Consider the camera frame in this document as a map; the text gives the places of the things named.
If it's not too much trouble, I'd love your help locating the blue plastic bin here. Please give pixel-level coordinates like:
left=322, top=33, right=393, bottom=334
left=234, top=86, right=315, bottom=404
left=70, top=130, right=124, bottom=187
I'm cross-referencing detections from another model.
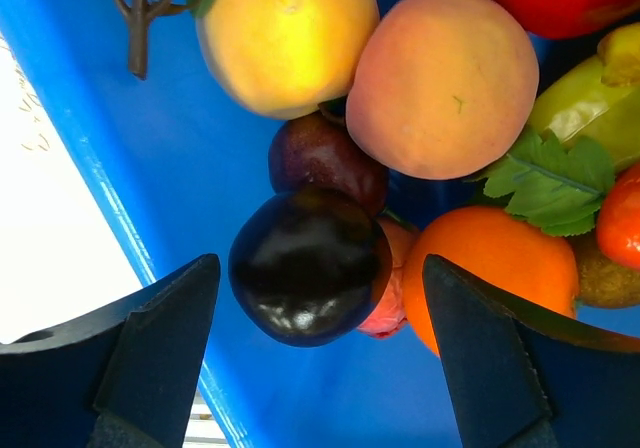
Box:
left=1, top=0, right=639, bottom=447

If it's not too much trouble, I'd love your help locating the dark purple plum toy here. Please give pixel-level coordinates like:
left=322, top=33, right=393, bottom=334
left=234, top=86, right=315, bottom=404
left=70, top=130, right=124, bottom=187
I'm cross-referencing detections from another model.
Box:
left=268, top=112, right=389, bottom=215

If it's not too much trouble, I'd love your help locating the green pepper toy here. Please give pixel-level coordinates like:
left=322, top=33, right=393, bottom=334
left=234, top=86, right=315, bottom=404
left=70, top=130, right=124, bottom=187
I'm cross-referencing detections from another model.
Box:
left=528, top=22, right=639, bottom=172

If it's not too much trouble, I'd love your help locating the small pink peach toy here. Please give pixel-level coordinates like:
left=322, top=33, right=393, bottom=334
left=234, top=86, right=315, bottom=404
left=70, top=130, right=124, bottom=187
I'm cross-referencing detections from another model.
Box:
left=358, top=215, right=419, bottom=339

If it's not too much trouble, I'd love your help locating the orange fruit toy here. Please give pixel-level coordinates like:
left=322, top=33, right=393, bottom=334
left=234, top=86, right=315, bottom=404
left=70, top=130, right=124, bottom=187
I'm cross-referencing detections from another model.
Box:
left=402, top=205, right=579, bottom=354

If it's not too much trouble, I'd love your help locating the black eggplant toy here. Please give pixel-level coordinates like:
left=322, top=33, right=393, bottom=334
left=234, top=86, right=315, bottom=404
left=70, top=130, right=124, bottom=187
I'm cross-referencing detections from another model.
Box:
left=228, top=185, right=392, bottom=347

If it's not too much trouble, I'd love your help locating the brown twig stem toy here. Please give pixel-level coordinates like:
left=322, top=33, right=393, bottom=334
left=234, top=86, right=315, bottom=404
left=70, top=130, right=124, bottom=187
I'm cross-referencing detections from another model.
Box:
left=113, top=0, right=202, bottom=80

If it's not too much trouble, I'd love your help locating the red carrot toy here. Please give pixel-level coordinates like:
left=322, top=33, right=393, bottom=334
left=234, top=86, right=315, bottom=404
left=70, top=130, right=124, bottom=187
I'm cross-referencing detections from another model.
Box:
left=596, top=163, right=639, bottom=271

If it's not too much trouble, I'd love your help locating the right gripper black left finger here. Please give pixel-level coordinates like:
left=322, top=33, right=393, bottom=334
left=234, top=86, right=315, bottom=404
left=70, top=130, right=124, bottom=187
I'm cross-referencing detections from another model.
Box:
left=1, top=254, right=220, bottom=447

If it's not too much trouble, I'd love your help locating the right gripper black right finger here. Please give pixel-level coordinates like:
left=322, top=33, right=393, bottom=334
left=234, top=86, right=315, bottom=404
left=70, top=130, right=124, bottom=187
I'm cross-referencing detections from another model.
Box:
left=423, top=255, right=639, bottom=447

